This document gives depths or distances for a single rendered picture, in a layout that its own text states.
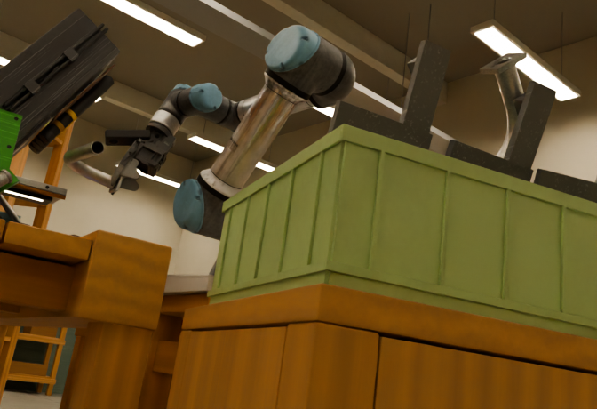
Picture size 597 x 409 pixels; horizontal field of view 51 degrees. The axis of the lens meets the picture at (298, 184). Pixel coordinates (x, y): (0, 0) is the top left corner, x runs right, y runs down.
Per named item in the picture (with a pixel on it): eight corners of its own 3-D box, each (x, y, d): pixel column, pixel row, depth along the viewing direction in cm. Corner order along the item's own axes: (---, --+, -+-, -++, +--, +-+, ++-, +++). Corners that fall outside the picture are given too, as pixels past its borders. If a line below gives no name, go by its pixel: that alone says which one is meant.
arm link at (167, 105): (187, 78, 171) (170, 84, 177) (167, 107, 165) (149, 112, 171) (206, 99, 175) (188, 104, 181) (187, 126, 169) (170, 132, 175)
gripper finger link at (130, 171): (130, 187, 153) (148, 163, 160) (108, 175, 153) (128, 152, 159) (128, 194, 156) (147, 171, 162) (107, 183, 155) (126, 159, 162)
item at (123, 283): (5, 325, 231) (16, 285, 235) (157, 331, 109) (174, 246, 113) (-36, 319, 223) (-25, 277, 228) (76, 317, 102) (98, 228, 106)
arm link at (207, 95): (235, 92, 168) (210, 100, 176) (202, 76, 161) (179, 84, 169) (230, 120, 166) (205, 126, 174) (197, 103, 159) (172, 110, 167)
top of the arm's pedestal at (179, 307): (249, 332, 172) (251, 317, 173) (323, 335, 147) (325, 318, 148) (142, 312, 154) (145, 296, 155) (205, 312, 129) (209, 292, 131)
